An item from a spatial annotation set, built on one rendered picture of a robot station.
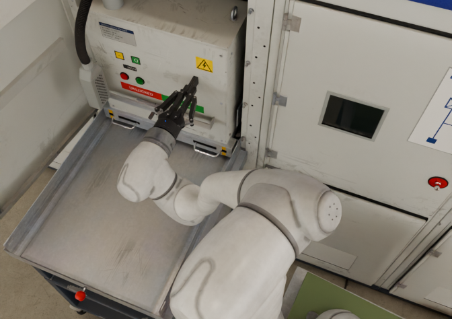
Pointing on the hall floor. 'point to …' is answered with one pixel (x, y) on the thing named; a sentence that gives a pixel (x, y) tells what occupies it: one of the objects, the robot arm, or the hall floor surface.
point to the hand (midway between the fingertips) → (191, 87)
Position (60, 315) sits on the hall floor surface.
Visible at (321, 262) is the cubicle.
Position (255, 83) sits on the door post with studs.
